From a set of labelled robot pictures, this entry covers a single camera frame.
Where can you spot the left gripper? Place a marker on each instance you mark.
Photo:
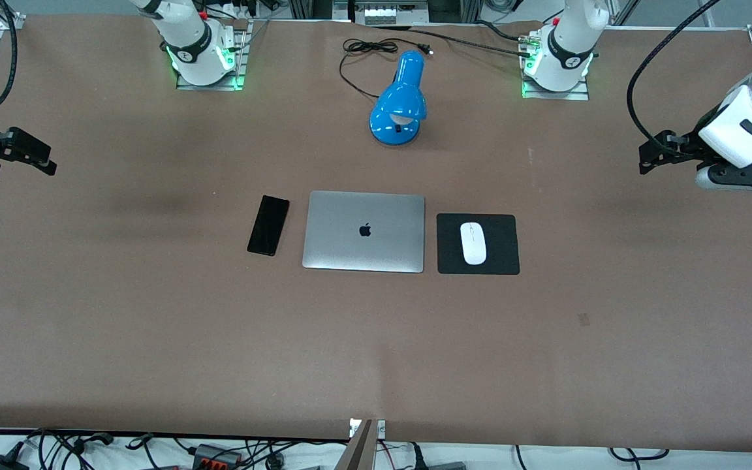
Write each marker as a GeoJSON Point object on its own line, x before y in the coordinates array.
{"type": "Point", "coordinates": [685, 151]}

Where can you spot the white computer mouse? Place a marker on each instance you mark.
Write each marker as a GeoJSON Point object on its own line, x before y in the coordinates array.
{"type": "Point", "coordinates": [473, 245]}

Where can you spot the black smartphone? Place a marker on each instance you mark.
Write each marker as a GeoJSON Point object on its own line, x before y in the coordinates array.
{"type": "Point", "coordinates": [268, 225]}

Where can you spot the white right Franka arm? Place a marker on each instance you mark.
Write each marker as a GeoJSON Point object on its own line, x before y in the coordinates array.
{"type": "Point", "coordinates": [183, 26]}

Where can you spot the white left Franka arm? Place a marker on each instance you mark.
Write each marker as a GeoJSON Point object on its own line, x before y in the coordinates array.
{"type": "Point", "coordinates": [572, 32]}

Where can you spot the black mouse pad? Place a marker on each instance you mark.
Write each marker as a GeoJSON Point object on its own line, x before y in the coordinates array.
{"type": "Point", "coordinates": [500, 251]}

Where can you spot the blue desk lamp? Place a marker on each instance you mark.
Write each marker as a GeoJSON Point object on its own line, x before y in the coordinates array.
{"type": "Point", "coordinates": [402, 98]}

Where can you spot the black power adapter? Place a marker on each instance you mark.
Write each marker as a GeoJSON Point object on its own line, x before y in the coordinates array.
{"type": "Point", "coordinates": [0, 463]}

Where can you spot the white power strip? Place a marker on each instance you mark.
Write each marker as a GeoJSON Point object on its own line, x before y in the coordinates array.
{"type": "Point", "coordinates": [386, 14]}

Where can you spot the silver closed laptop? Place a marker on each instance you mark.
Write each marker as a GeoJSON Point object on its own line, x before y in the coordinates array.
{"type": "Point", "coordinates": [350, 248]}

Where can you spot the black box orange connectors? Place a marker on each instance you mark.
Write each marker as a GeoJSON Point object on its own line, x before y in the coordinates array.
{"type": "Point", "coordinates": [216, 455]}

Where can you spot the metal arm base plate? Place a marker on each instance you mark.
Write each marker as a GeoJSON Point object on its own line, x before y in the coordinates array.
{"type": "Point", "coordinates": [565, 96]}
{"type": "Point", "coordinates": [187, 86]}

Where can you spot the metal camera mount pole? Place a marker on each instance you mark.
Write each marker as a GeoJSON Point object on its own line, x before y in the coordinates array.
{"type": "Point", "coordinates": [363, 450]}

